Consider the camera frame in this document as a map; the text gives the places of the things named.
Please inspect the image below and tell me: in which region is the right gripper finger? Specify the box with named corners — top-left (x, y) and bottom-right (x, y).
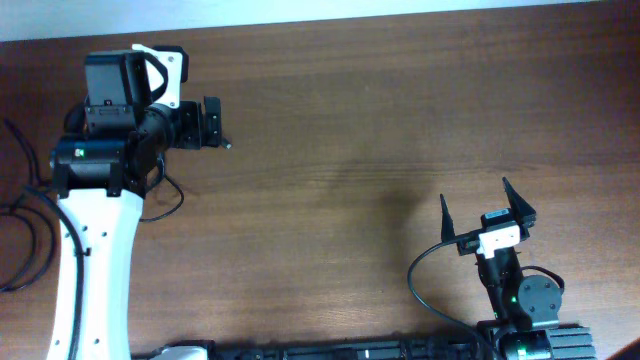
top-left (502, 177), bottom-right (537, 228)
top-left (440, 194), bottom-right (455, 243)

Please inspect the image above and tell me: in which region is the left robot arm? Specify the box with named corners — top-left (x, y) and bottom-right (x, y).
top-left (48, 44), bottom-right (228, 359)

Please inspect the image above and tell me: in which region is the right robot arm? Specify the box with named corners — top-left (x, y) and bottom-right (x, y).
top-left (440, 179), bottom-right (596, 360)

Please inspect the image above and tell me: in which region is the left camera cable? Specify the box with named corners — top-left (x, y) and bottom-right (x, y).
top-left (24, 49), bottom-right (171, 360)

